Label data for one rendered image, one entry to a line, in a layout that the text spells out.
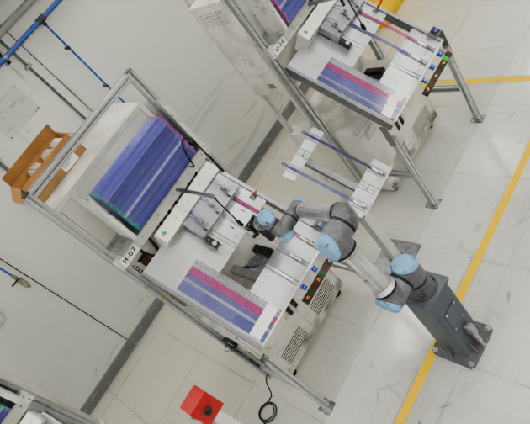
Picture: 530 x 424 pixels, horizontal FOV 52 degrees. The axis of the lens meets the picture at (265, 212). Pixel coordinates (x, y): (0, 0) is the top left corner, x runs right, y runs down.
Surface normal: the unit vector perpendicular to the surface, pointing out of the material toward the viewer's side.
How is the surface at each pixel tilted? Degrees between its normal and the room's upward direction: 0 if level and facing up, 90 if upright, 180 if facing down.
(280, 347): 90
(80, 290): 90
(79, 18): 90
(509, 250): 0
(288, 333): 90
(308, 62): 45
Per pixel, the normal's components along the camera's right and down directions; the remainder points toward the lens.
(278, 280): 0.06, -0.33
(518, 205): -0.56, -0.59
